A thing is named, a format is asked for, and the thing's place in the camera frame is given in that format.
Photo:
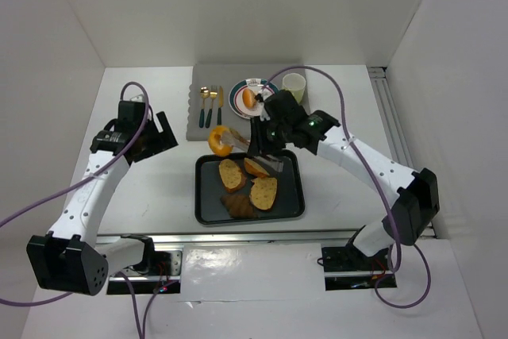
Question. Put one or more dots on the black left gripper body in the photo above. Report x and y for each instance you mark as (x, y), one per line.
(157, 140)

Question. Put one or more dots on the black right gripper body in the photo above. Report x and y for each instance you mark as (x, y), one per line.
(261, 137)

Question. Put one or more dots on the orange round bun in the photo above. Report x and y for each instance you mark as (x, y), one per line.
(249, 99)

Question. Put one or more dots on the orange glazed donut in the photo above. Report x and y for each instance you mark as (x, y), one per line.
(217, 147)

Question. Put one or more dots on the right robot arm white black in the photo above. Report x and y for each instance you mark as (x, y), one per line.
(410, 197)

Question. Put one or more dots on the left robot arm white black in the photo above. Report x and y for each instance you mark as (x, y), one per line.
(67, 258)

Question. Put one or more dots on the bread slice upper wedge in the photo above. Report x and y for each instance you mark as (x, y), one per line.
(255, 169)

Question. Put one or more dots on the bread slice left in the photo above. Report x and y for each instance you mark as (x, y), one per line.
(232, 177)

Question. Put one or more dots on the bread slice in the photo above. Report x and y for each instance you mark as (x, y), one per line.
(263, 192)
(232, 177)

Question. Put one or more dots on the bread slice lower right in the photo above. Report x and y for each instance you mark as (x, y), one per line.
(263, 192)

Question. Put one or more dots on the white plate green red rim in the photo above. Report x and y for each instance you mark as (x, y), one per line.
(256, 85)

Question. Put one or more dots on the light green mug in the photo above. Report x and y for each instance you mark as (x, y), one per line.
(296, 84)

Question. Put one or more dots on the black baking tray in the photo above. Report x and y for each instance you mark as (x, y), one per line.
(208, 188)

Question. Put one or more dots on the brown chocolate croissant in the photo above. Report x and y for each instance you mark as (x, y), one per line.
(238, 206)

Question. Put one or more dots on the grey cloth placemat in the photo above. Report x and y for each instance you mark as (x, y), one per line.
(225, 76)

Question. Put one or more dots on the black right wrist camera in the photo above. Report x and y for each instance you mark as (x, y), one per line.
(282, 107)

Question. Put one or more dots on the gold knife green handle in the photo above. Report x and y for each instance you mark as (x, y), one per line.
(220, 105)

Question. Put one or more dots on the gold spoon green handle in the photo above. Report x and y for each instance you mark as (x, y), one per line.
(204, 94)

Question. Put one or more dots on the aluminium rail front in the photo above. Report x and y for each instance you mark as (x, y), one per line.
(239, 238)

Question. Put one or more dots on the aluminium rail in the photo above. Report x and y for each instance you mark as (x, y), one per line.
(239, 238)
(392, 126)

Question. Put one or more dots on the aluminium rail right side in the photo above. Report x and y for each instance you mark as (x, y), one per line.
(392, 126)

